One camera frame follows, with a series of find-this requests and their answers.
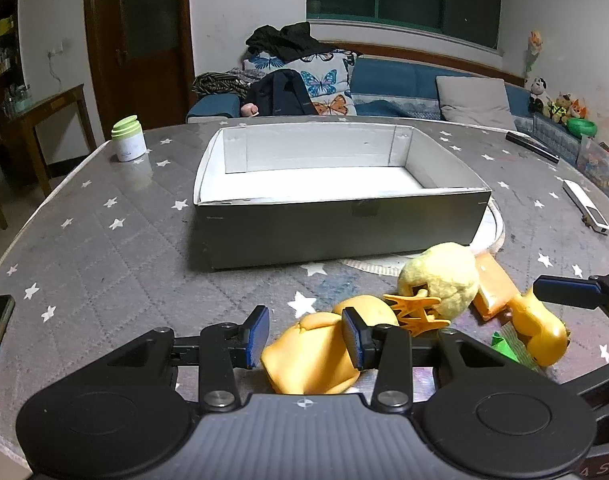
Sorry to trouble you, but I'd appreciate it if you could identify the grey pillow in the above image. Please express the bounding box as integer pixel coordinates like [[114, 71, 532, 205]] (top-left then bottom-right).
[[435, 75, 517, 131]]

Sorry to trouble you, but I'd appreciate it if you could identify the grey cardboard box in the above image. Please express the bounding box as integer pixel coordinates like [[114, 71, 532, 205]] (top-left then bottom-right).
[[192, 121, 493, 271]]

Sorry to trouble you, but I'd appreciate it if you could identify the clear storage bin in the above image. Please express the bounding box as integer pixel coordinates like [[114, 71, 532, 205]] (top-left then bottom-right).
[[577, 135, 609, 191]]

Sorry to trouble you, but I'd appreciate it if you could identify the black remote control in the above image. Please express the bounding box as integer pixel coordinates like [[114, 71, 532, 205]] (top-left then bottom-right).
[[505, 131, 560, 164]]

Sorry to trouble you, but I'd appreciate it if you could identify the stuffed toys group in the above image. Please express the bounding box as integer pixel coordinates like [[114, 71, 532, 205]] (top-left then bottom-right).
[[549, 92, 587, 123]]

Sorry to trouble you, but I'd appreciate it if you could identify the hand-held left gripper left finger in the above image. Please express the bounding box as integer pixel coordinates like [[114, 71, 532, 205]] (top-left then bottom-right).
[[87, 305, 271, 409]]

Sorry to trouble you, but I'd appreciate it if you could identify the blue sofa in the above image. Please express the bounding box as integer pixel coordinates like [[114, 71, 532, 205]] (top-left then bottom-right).
[[187, 55, 535, 126]]

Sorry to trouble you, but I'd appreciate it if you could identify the orange block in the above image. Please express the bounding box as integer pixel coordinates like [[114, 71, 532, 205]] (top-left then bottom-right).
[[471, 254, 520, 320]]

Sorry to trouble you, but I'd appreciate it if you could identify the grey star-print tablecloth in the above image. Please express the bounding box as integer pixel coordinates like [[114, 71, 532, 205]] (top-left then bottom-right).
[[0, 115, 609, 461]]

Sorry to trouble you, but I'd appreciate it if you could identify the striped cloth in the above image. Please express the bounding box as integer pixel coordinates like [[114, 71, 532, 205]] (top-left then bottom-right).
[[192, 71, 265, 98]]

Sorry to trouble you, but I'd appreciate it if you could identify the hanging cartoon doll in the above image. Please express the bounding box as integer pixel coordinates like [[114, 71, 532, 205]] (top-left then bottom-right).
[[524, 29, 544, 78]]

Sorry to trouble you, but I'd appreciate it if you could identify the panda plush toy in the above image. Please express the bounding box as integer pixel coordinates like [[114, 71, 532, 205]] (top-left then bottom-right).
[[528, 76, 552, 113]]

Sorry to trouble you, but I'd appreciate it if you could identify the brown wooden door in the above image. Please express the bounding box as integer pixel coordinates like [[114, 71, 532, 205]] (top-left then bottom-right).
[[84, 0, 198, 133]]

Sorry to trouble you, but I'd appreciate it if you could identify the black clothing pile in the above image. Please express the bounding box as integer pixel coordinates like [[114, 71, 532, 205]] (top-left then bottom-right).
[[246, 22, 335, 61]]

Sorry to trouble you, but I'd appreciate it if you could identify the green bowl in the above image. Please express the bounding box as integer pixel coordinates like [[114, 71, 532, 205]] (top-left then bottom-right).
[[567, 117, 597, 137]]

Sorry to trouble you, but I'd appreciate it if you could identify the green toy piece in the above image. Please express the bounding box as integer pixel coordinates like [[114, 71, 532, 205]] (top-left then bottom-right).
[[490, 325, 540, 373]]

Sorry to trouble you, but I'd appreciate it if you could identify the butterfly print pillow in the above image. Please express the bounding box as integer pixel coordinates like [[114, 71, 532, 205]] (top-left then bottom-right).
[[243, 49, 357, 117]]

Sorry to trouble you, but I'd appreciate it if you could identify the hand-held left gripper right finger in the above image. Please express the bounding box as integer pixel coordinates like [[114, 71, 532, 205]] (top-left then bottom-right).
[[341, 306, 524, 409]]

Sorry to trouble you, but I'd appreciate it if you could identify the round white-rimmed mat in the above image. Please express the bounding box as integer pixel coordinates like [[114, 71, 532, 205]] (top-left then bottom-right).
[[340, 195, 506, 276]]

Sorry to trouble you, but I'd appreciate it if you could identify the wooden side table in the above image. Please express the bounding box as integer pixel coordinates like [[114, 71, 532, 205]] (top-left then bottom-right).
[[0, 84, 98, 231]]

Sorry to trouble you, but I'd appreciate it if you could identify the white remote control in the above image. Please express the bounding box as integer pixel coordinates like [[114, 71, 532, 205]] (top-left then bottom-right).
[[563, 179, 609, 235]]

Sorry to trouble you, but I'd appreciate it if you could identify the wooden shelf unit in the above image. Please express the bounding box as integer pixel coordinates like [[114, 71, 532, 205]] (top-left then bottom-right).
[[0, 0, 22, 116]]

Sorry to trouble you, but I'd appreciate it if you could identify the white jar with green lid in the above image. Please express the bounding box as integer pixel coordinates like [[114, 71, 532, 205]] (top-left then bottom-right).
[[111, 115, 148, 163]]

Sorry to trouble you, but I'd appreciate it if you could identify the dark jacket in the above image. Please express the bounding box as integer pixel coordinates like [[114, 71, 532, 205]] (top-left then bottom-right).
[[245, 68, 317, 117]]

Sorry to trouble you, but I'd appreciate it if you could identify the yellow plush duck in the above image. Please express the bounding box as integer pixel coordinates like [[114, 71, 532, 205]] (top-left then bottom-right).
[[383, 242, 481, 338]]

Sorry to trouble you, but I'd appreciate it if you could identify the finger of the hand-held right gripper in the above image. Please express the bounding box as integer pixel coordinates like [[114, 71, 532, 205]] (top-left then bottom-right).
[[533, 266, 609, 322]]

